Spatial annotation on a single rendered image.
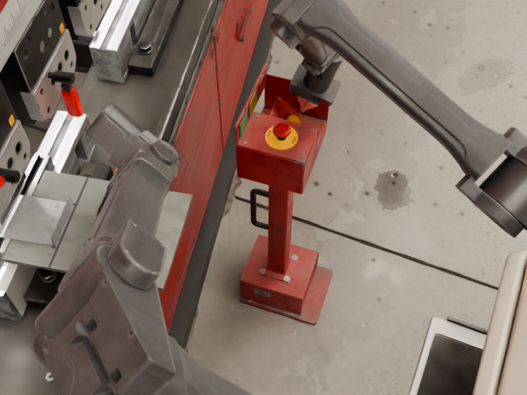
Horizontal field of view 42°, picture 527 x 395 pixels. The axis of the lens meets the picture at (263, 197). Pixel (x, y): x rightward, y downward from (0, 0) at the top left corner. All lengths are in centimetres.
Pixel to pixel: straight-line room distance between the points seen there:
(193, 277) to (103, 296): 168
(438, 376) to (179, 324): 122
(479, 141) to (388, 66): 15
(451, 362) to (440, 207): 146
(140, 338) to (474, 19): 276
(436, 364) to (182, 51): 91
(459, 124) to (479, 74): 200
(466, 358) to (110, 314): 63
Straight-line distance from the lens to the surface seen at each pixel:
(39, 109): 113
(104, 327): 48
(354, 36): 90
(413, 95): 89
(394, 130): 260
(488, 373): 71
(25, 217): 119
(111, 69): 150
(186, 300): 213
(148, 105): 147
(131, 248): 52
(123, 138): 93
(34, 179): 124
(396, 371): 212
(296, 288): 206
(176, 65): 155
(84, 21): 126
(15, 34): 105
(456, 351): 102
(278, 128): 150
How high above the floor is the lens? 195
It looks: 55 degrees down
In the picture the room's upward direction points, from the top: straight up
